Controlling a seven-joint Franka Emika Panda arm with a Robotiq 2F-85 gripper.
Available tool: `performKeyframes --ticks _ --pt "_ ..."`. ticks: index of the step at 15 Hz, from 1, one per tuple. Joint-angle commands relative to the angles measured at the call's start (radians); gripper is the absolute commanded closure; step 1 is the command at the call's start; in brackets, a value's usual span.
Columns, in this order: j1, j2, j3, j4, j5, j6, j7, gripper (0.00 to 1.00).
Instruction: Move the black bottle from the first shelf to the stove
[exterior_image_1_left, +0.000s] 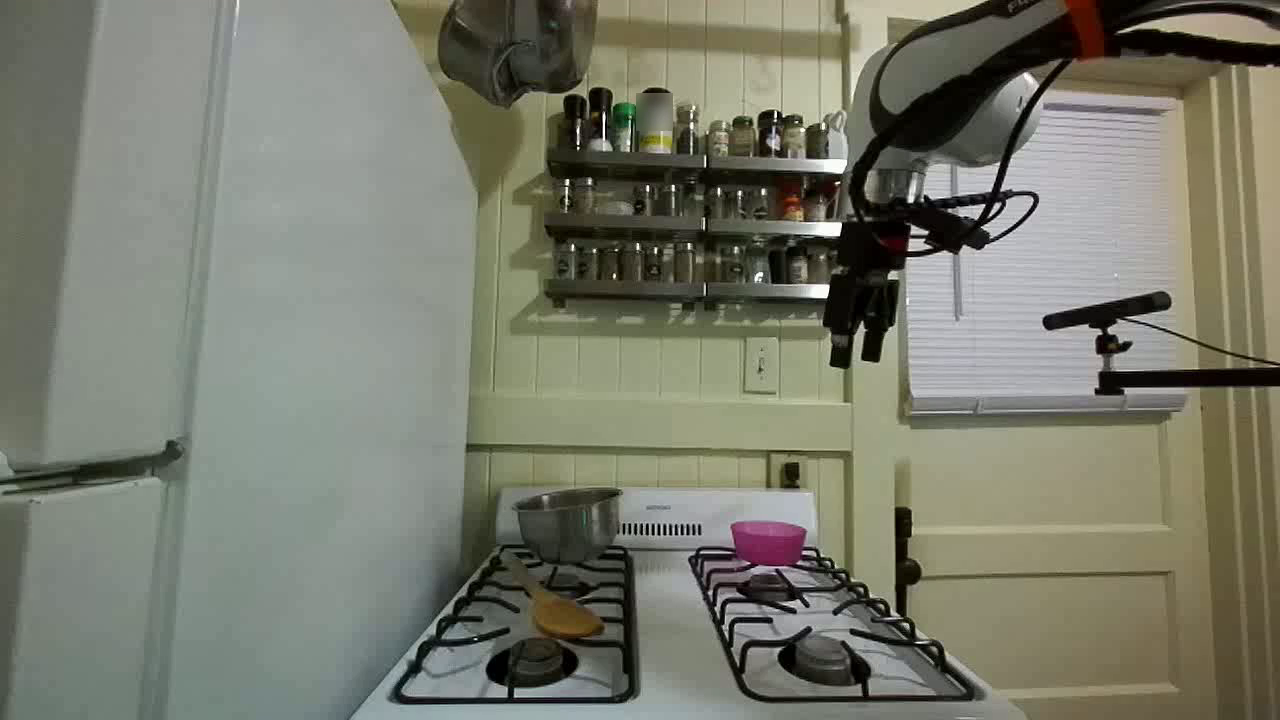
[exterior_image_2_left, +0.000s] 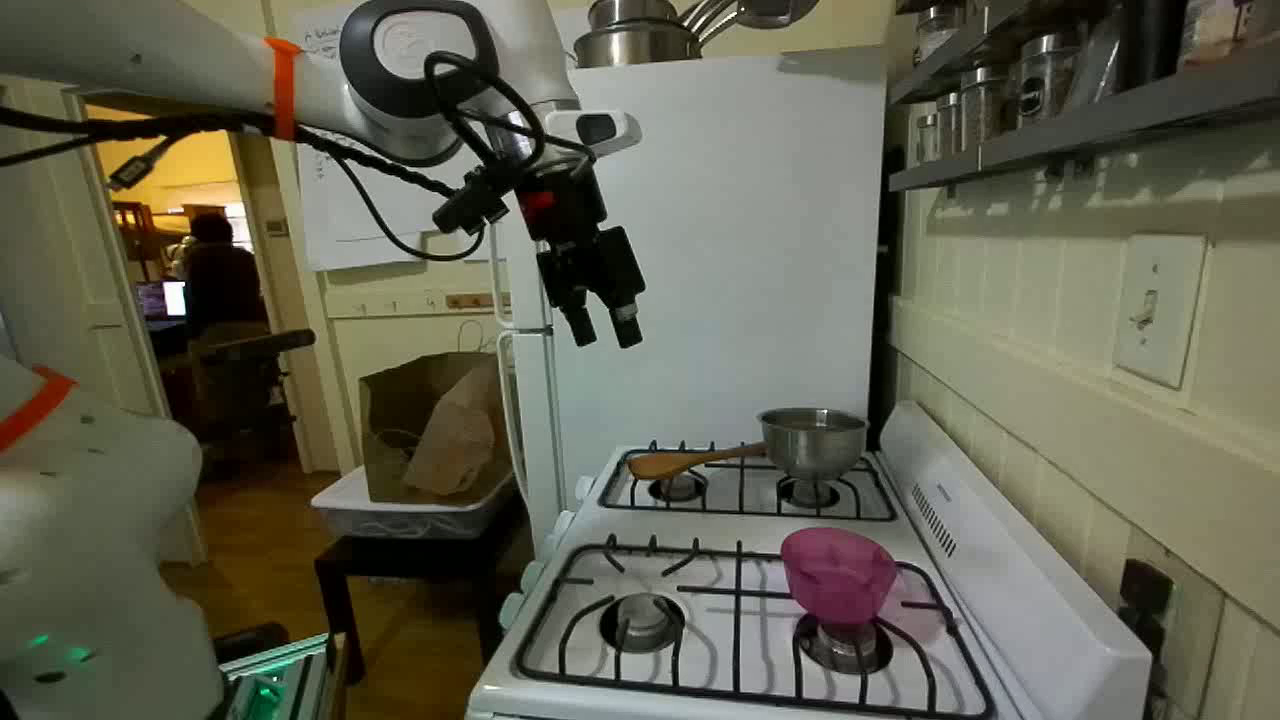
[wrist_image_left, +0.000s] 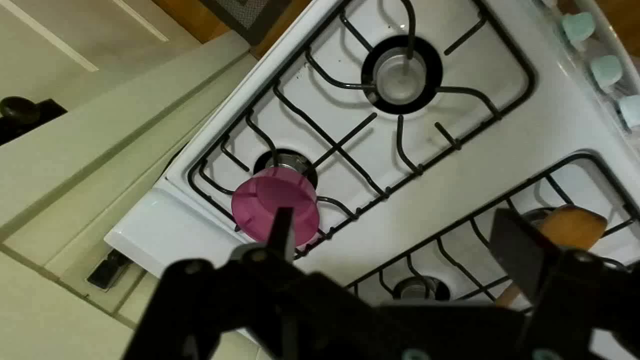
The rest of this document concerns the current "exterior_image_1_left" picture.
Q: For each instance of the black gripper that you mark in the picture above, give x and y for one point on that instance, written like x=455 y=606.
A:
x=865 y=291

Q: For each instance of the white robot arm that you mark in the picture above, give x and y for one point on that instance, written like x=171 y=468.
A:
x=965 y=89

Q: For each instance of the right black stove grate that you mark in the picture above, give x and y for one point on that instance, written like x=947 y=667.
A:
x=807 y=634

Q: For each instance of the black stove grate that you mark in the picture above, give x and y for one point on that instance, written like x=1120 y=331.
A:
x=485 y=645
x=807 y=634

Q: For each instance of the white gas stove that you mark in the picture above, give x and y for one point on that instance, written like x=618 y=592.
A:
x=681 y=660

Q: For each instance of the left black stove grate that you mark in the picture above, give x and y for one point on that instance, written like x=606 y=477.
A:
x=485 y=645

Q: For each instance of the pink plastic bowl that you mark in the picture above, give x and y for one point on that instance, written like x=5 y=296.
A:
x=770 y=543

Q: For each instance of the large white label jar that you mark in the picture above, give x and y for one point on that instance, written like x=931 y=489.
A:
x=657 y=136

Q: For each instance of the white window blind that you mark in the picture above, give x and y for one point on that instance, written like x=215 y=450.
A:
x=1109 y=226

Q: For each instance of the green lid spice jar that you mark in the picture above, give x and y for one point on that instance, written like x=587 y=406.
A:
x=625 y=127

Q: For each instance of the cream panel door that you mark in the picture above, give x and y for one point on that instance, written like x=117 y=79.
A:
x=1064 y=557

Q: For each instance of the steel pot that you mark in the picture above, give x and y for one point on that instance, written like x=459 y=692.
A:
x=570 y=524

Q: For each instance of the wooden spoon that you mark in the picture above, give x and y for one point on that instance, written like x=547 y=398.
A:
x=549 y=608

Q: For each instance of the hanging steel pans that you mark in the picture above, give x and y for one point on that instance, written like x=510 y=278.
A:
x=506 y=50

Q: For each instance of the white refrigerator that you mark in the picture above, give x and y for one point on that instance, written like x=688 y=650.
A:
x=233 y=359

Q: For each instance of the white light switch plate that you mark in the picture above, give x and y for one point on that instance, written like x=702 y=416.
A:
x=760 y=364

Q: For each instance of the black wall outlet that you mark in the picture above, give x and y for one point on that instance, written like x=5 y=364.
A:
x=788 y=472

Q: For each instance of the grey wall spice rack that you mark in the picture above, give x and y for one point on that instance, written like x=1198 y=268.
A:
x=688 y=228

